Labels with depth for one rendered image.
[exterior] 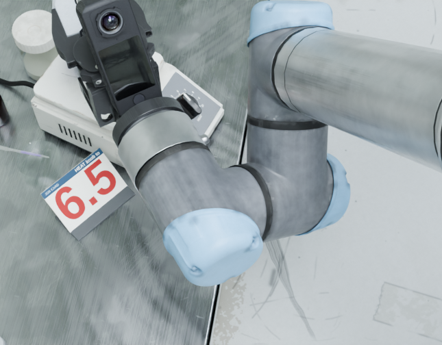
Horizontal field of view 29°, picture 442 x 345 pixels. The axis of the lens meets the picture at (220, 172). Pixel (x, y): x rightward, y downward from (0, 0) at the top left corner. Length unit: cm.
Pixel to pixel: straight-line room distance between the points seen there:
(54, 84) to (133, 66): 27
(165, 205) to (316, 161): 15
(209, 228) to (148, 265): 30
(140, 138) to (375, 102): 26
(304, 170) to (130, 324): 31
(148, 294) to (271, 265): 15
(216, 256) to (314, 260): 31
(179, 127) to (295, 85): 13
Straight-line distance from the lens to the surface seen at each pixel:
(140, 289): 98
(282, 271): 99
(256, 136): 77
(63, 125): 104
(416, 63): 55
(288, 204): 76
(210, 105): 106
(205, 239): 70
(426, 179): 107
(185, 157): 73
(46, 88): 103
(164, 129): 75
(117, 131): 78
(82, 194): 102
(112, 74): 78
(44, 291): 100
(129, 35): 77
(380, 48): 60
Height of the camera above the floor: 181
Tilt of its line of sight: 60 degrees down
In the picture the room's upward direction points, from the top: 2 degrees counter-clockwise
